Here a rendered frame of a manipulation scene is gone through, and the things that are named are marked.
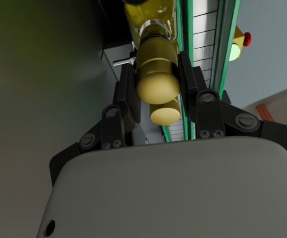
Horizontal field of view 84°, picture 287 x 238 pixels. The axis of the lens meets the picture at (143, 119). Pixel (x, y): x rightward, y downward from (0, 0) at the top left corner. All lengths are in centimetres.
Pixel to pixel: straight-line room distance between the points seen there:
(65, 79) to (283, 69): 104
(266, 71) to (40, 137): 103
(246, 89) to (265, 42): 28
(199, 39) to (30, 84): 38
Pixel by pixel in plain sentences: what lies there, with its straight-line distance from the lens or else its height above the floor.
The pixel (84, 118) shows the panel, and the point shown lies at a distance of 25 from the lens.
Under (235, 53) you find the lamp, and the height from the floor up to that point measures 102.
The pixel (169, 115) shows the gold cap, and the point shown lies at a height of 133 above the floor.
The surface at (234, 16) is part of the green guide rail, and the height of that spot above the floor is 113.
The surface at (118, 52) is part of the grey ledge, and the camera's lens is 46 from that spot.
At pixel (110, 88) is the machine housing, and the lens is 44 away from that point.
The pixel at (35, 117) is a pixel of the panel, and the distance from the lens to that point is 18.
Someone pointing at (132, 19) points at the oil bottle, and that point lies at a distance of 19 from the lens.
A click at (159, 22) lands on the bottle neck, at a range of 18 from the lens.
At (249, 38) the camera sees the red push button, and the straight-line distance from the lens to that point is 60.
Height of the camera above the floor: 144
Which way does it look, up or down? 36 degrees down
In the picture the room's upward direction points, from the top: 180 degrees counter-clockwise
